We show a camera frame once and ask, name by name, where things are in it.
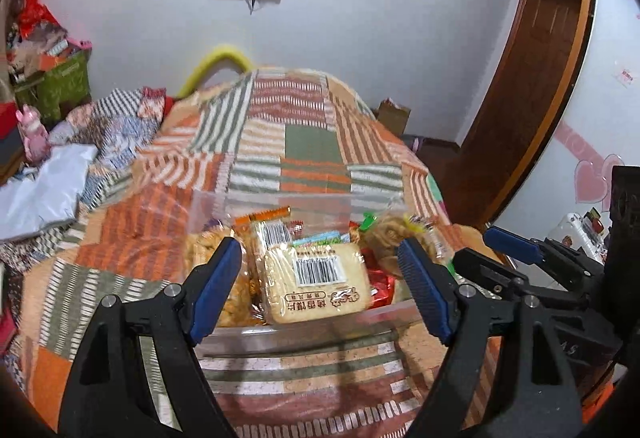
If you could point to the green storage box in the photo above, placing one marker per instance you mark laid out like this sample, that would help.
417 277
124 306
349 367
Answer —
60 82

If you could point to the pink heart stickers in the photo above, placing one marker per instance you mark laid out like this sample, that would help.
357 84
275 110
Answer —
590 178

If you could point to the yellow hoop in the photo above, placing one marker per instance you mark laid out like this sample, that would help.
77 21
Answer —
220 55

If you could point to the striped patchwork blanket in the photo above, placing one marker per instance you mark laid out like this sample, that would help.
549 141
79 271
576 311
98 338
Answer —
310 142

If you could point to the white plastic bag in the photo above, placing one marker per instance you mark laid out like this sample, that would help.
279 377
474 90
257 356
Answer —
40 193

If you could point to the red box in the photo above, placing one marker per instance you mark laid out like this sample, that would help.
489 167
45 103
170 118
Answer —
6 117

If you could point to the clear fried snack packet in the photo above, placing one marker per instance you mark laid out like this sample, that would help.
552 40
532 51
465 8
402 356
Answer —
225 303

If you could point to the teal snack packet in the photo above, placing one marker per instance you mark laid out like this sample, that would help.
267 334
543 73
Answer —
322 238

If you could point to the green jelly stick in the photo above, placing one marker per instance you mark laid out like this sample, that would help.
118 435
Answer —
368 221

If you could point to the clear plastic container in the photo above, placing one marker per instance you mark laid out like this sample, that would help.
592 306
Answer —
310 335

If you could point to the twisted dough snack packet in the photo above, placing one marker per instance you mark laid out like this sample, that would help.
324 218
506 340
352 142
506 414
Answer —
387 235

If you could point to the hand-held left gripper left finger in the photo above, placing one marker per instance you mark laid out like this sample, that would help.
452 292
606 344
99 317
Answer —
220 283

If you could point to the wooden door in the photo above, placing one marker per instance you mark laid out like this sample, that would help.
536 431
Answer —
530 67

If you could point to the dark clothes pile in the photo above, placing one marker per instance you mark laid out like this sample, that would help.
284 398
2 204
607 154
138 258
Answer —
415 142

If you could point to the pile of household clutter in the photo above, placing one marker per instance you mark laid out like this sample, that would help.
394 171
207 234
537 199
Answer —
45 45

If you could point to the red candy wrappers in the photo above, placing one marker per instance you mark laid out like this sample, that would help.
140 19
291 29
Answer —
381 288

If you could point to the red plastic bag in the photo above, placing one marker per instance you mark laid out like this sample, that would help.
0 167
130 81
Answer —
37 15

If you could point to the small white packet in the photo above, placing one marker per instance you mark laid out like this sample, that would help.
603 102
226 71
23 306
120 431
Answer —
575 228

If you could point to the cardboard box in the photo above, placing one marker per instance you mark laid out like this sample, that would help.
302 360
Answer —
394 117

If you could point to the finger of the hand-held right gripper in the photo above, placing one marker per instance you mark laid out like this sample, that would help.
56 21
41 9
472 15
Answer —
510 243
487 270

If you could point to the bread slice packet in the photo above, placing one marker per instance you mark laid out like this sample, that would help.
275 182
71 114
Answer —
320 288

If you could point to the orange edged biscuit packet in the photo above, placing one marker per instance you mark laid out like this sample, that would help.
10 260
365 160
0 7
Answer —
272 230

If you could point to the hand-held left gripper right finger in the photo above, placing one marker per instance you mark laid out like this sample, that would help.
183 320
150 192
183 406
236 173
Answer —
425 288

